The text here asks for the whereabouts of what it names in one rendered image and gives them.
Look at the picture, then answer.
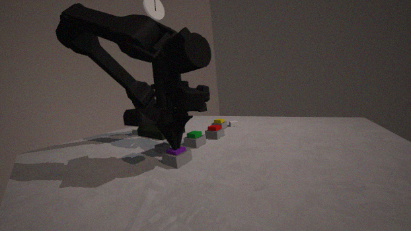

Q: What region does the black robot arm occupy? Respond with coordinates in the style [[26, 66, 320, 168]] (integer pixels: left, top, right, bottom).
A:
[[56, 3, 211, 110]]

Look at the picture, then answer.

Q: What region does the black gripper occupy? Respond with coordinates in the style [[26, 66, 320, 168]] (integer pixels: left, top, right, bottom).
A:
[[124, 76, 207, 150]]

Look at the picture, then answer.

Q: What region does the green button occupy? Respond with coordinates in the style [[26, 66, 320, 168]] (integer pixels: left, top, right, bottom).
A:
[[183, 131, 206, 149]]

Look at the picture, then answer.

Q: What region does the yellow button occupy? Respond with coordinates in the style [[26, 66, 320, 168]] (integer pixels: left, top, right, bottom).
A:
[[211, 119, 227, 129]]

